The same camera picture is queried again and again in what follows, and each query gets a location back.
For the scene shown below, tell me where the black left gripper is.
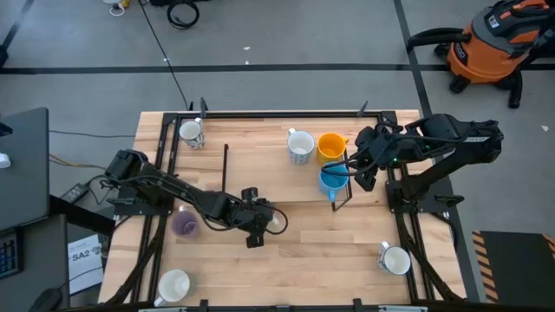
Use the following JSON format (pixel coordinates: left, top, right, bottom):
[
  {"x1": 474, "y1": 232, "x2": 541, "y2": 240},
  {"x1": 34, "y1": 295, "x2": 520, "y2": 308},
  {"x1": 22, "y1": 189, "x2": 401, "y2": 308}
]
[{"x1": 236, "y1": 186, "x2": 281, "y2": 249}]

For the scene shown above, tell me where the orange shop vacuum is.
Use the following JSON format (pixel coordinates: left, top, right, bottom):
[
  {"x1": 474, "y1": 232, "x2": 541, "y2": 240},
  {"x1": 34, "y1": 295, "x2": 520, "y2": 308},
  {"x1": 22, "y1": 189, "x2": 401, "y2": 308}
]
[{"x1": 406, "y1": 0, "x2": 555, "y2": 109}]

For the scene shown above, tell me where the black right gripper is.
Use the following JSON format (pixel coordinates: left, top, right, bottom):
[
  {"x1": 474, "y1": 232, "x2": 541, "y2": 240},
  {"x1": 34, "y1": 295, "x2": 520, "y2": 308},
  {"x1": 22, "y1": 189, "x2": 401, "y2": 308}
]
[{"x1": 345, "y1": 126, "x2": 394, "y2": 192}]

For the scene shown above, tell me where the plain light blue mug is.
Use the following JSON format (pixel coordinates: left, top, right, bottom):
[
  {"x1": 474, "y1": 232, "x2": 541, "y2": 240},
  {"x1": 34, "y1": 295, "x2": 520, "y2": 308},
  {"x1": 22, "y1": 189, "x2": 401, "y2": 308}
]
[{"x1": 318, "y1": 163, "x2": 350, "y2": 204}]

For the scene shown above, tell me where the black yellow hazard mat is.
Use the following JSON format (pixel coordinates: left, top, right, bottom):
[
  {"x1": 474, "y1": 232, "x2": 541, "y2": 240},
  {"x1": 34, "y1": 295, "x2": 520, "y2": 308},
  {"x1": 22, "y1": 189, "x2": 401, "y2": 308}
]
[{"x1": 471, "y1": 230, "x2": 555, "y2": 307}]

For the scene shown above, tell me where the black computer mouse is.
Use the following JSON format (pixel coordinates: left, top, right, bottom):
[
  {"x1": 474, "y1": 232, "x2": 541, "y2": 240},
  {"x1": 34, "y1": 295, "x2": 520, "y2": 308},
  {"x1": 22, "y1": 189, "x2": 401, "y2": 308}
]
[{"x1": 28, "y1": 288, "x2": 64, "y2": 312}]

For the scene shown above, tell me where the plain yellow mug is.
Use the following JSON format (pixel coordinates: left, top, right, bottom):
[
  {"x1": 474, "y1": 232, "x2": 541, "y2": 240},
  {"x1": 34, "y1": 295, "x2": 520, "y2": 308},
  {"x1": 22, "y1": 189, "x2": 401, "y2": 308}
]
[{"x1": 316, "y1": 132, "x2": 350, "y2": 166}]

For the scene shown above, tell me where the blue white leaf pattern mug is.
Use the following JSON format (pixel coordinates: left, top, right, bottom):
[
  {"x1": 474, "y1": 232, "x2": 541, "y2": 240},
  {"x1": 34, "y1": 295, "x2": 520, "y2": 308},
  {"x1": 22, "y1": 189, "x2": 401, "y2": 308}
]
[{"x1": 375, "y1": 241, "x2": 412, "y2": 276}]

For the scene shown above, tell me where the black metal rig frame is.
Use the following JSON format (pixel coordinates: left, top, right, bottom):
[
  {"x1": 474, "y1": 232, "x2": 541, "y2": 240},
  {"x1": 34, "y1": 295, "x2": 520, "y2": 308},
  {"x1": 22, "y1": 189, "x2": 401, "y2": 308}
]
[{"x1": 103, "y1": 97, "x2": 467, "y2": 312}]

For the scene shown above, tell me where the white printed paper sheet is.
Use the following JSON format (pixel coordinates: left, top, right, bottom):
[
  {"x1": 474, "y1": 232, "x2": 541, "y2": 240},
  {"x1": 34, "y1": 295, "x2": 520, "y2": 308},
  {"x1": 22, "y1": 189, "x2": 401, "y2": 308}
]
[{"x1": 67, "y1": 233, "x2": 105, "y2": 296}]

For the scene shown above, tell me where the purple and white mug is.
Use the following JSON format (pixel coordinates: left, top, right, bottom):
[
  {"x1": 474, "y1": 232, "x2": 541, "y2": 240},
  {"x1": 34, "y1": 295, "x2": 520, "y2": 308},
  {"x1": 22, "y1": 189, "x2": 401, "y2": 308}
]
[{"x1": 170, "y1": 205, "x2": 201, "y2": 238}]

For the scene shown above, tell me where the navy floral pattern mug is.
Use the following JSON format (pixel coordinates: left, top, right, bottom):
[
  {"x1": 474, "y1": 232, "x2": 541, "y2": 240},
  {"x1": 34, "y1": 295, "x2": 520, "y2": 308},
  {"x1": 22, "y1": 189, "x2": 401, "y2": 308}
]
[{"x1": 179, "y1": 117, "x2": 206, "y2": 151}]

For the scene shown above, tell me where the coiled black cable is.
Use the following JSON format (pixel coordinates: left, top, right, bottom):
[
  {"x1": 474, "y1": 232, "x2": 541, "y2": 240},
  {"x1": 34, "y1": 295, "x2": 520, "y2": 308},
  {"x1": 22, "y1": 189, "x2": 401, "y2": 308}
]
[{"x1": 166, "y1": 0, "x2": 201, "y2": 30}]

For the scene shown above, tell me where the white mug with yellow dots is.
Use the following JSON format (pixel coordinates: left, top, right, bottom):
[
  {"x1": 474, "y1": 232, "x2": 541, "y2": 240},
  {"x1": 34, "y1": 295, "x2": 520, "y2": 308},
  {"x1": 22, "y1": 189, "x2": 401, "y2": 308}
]
[{"x1": 264, "y1": 211, "x2": 288, "y2": 236}]

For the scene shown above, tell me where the black power adapter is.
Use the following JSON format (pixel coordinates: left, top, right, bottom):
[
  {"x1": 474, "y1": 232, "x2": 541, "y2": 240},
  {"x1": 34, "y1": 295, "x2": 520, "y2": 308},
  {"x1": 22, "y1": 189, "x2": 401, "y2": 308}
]
[{"x1": 60, "y1": 182, "x2": 90, "y2": 204}]

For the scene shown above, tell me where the long black floor cable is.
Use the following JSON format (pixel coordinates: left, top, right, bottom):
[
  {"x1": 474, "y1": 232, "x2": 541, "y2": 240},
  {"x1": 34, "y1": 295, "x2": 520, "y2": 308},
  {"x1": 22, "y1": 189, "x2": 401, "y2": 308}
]
[{"x1": 137, "y1": 0, "x2": 194, "y2": 112}]

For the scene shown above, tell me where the blue lattice pattern mug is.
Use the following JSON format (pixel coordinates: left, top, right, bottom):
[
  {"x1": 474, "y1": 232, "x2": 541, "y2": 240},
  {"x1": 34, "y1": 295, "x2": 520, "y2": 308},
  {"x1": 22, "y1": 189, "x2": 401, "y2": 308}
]
[{"x1": 286, "y1": 127, "x2": 317, "y2": 166}]

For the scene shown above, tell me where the backlit keyboard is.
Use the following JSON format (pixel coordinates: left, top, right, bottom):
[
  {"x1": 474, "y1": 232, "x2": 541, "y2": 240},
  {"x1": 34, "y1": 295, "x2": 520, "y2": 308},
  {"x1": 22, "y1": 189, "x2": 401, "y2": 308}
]
[{"x1": 0, "y1": 228, "x2": 23, "y2": 278}]

